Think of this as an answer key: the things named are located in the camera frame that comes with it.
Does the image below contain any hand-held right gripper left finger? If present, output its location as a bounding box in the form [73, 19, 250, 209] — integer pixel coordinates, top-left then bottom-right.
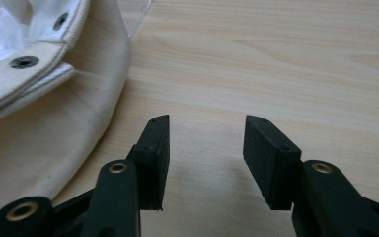
[85, 114, 171, 237]

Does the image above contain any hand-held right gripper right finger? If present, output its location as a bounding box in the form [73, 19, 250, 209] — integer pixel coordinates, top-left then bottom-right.
[242, 115, 379, 237]

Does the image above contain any cream canvas bag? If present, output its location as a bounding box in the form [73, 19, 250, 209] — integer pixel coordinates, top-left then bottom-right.
[0, 0, 133, 229]

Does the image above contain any clear plastic sheet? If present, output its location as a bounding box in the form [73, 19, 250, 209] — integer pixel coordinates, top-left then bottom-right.
[117, 0, 154, 39]

